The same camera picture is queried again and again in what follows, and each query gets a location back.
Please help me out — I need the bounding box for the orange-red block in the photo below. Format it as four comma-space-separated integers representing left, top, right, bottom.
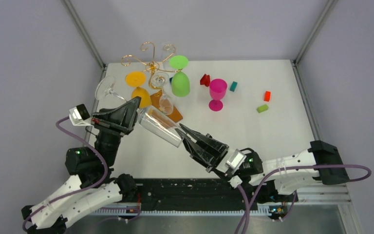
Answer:
263, 91, 271, 102

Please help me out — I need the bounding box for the lime green block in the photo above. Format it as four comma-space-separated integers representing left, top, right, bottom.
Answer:
256, 104, 269, 114

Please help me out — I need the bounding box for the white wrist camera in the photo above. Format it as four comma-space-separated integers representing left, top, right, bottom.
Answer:
224, 148, 247, 189
69, 104, 91, 126

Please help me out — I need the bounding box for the clear short wine glass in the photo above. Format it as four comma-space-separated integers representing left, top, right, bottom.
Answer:
161, 43, 176, 62

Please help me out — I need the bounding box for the orange plastic goblet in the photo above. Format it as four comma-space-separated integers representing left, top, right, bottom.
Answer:
125, 71, 152, 108

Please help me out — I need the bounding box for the teal block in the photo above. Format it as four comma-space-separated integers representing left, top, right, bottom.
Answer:
229, 81, 238, 92

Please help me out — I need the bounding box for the green plastic goblet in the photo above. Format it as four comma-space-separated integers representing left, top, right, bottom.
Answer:
169, 55, 190, 97

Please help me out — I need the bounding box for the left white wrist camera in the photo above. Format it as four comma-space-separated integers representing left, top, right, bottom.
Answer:
69, 104, 91, 126

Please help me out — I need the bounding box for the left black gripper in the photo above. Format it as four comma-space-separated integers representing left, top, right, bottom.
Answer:
93, 96, 144, 167

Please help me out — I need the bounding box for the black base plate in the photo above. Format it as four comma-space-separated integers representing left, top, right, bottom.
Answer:
109, 177, 299, 213

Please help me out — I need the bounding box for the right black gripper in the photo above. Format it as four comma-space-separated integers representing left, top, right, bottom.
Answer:
177, 123, 234, 182

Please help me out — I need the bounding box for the red block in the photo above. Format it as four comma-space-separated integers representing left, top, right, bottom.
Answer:
200, 74, 211, 87

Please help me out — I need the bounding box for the pink plastic goblet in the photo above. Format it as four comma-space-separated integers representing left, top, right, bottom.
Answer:
208, 78, 227, 112

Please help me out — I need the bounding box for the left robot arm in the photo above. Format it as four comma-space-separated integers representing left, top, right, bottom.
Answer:
21, 97, 141, 234

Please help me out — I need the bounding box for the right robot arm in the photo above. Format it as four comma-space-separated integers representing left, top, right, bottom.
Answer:
175, 124, 350, 203

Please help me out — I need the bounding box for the clear tall flute glass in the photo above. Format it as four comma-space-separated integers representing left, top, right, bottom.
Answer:
95, 76, 182, 147

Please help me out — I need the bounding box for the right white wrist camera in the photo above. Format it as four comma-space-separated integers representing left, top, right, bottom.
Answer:
224, 148, 247, 189

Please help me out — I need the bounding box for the gold wire wine glass rack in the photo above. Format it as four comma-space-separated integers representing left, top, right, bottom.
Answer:
120, 41, 183, 122

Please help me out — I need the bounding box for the clear stemmed wine glass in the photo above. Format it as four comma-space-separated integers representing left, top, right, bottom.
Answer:
149, 72, 174, 116

